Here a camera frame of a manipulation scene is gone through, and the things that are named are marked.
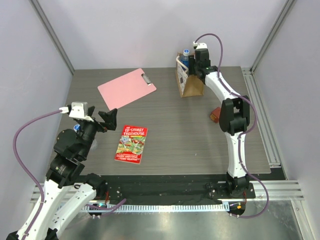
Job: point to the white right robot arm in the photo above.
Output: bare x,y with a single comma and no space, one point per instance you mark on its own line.
234,119

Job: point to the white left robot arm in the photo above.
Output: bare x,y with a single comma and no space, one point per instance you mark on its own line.
48,219

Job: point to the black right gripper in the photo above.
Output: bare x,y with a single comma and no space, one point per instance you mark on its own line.
193,69

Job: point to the small water bottle blue cap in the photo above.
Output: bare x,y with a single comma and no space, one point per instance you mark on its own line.
77,128

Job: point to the red comic paperback book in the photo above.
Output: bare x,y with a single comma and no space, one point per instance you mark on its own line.
131,144

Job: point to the red cube power adapter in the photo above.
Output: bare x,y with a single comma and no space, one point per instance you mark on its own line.
215,115

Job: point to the Pocari Sweat plastic bottle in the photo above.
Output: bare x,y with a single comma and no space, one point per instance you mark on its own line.
184,58

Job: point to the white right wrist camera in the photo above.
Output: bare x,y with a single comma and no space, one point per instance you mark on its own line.
199,45

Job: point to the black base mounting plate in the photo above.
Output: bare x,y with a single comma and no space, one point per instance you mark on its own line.
172,190

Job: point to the burlap canvas tote bag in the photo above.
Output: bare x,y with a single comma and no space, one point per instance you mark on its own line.
188,85

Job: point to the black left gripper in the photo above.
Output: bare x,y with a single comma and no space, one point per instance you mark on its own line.
99,122

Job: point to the pink clipboard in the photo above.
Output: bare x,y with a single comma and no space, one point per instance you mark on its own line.
126,89

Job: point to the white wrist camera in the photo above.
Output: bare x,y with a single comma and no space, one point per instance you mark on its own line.
77,110
199,45

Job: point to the white slotted cable duct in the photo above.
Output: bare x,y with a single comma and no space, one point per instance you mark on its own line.
126,208

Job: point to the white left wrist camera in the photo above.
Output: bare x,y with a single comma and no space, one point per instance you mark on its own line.
77,110

